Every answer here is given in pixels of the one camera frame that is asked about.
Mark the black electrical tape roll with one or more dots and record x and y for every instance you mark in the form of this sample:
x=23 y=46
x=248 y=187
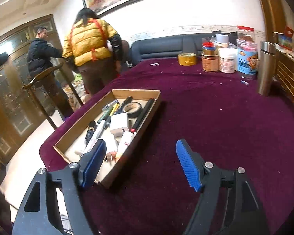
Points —
x=132 y=109

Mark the black marker white tip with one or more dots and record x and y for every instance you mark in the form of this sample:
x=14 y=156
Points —
x=128 y=100

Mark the white charger plug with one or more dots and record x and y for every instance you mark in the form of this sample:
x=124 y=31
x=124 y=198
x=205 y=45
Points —
x=111 y=145

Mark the orange label jar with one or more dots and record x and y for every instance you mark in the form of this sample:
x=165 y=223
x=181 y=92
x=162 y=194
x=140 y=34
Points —
x=210 y=57

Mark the wooden glass door cabinet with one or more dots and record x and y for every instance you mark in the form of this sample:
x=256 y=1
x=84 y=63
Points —
x=19 y=114

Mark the maroon chair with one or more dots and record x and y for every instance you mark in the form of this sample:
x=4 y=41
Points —
x=126 y=61

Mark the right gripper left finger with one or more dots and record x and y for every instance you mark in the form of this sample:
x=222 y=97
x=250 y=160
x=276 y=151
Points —
x=39 y=210

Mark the white paint marker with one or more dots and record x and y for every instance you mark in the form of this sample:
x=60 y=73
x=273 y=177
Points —
x=99 y=130

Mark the blue label snack jar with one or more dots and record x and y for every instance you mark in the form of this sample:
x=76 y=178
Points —
x=247 y=52

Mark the yellow black pen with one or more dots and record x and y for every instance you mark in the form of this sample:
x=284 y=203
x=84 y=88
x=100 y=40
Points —
x=115 y=108

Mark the steel thermos bottle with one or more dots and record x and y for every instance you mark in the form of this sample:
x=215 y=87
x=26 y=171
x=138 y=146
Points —
x=266 y=67

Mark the white glue bottle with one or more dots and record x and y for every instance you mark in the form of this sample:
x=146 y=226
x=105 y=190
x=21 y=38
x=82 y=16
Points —
x=124 y=143

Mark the purple table cloth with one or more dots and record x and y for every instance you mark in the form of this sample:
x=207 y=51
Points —
x=220 y=117

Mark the person in yellow jacket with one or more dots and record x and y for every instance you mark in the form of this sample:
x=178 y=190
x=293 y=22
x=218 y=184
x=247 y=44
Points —
x=94 y=49

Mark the wooden chair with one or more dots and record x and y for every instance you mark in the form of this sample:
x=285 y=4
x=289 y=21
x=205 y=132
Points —
x=47 y=80

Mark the olive green tube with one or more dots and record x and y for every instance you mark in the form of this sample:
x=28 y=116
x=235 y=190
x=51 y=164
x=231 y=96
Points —
x=105 y=115

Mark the man in black jacket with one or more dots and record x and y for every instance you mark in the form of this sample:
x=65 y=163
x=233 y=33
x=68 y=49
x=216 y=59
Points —
x=40 y=53

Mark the white plastic jar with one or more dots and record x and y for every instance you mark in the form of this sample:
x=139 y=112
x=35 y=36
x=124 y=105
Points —
x=227 y=60

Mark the wooden side cabinet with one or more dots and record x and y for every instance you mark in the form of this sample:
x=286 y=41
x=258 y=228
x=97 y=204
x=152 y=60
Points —
x=285 y=73

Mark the black marker red cap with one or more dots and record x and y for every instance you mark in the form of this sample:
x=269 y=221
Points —
x=142 y=115

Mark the white power adapter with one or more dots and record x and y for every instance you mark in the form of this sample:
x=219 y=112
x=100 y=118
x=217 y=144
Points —
x=119 y=123

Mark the yellow tape roll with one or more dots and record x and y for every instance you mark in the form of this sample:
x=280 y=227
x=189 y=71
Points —
x=187 y=59

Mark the dark blue sofa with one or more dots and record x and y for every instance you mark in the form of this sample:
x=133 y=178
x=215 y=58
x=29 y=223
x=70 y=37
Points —
x=168 y=47

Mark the cardboard tray box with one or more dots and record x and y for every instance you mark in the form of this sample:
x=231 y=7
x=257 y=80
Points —
x=119 y=140

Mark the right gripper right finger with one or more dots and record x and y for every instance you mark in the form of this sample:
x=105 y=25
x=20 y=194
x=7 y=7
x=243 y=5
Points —
x=243 y=211

